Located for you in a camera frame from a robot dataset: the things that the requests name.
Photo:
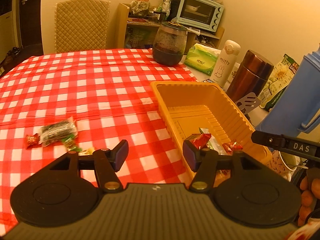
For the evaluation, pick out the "small red candy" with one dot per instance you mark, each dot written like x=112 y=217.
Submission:
x=32 y=140

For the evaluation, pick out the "orange lid jar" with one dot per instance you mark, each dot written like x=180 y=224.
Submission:
x=140 y=7

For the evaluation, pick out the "white miffy bottle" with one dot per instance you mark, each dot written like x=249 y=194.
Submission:
x=225 y=62

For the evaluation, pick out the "red checkered tablecloth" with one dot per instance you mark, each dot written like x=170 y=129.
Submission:
x=108 y=94

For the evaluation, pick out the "sunflower seed bag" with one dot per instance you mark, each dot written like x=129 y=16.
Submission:
x=278 y=81

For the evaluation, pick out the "wooden shelf unit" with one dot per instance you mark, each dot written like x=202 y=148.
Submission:
x=132 y=34

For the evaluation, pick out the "white green snack bag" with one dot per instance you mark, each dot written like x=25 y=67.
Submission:
x=212 y=142

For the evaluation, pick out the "white cabinet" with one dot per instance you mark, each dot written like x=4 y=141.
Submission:
x=10 y=26

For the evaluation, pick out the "white patterned mug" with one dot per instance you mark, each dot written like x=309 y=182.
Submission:
x=285 y=164

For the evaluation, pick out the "large red snack packet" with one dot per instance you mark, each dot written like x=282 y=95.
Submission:
x=199 y=140

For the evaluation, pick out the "brown metal thermos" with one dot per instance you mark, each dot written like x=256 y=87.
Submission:
x=251 y=76

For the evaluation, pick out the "green tissue pack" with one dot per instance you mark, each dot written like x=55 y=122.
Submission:
x=202 y=58

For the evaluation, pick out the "blue thermos jug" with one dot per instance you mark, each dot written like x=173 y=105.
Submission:
x=297 y=110

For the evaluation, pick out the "light blue toaster oven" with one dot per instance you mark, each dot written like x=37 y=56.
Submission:
x=200 y=14

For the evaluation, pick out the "green candy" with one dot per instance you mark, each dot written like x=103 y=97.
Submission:
x=70 y=144

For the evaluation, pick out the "person right hand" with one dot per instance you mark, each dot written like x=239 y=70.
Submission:
x=308 y=196

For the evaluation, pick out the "glass jar dark contents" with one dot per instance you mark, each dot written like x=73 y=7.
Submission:
x=169 y=44

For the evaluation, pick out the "black seaweed snack pack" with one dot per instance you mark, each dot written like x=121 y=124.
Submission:
x=52 y=133

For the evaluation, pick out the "yellow cake snack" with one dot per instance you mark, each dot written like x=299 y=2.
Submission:
x=86 y=152

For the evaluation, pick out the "orange plastic tray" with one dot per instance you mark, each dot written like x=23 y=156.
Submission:
x=187 y=106

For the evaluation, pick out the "dark door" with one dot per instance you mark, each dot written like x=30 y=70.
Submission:
x=30 y=22

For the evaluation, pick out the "quilted beige chair back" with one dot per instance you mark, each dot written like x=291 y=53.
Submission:
x=81 y=25

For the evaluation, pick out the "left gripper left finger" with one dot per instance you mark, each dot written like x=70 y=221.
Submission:
x=107 y=163

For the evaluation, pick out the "grey slotted spatula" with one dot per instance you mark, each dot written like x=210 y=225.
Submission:
x=247 y=103

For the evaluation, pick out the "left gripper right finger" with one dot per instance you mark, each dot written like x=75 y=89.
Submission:
x=203 y=163

